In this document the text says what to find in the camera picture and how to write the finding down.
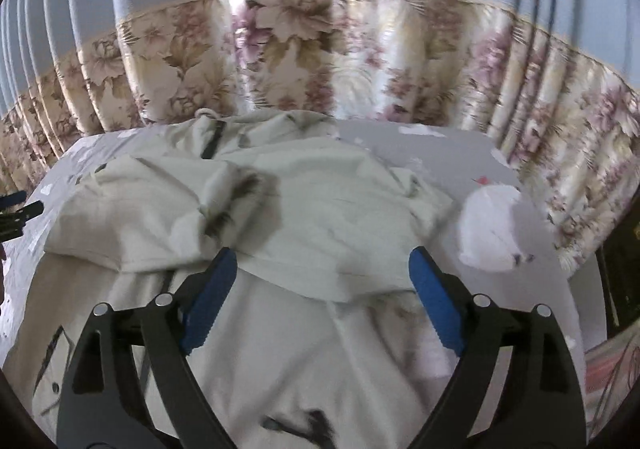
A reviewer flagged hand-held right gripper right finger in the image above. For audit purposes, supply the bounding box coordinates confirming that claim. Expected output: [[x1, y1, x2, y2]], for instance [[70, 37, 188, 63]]
[[407, 247, 587, 449]]

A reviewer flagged beige hooded jacket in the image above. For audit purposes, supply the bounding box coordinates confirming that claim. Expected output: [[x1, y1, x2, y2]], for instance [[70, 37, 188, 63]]
[[2, 109, 501, 449]]

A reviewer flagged black glass-front appliance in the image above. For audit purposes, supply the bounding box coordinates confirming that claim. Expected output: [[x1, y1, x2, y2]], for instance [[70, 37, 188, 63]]
[[597, 221, 640, 332]]

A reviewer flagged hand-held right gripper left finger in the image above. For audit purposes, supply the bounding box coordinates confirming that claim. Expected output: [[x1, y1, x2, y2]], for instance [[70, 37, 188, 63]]
[[56, 247, 238, 449]]

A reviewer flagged grey printed bed sheet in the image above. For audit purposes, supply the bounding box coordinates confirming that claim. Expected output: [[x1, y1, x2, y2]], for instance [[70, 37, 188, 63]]
[[0, 121, 588, 449]]

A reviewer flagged blue floral curtain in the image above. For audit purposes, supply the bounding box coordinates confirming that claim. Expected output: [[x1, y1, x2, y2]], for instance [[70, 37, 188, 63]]
[[0, 0, 640, 275]]

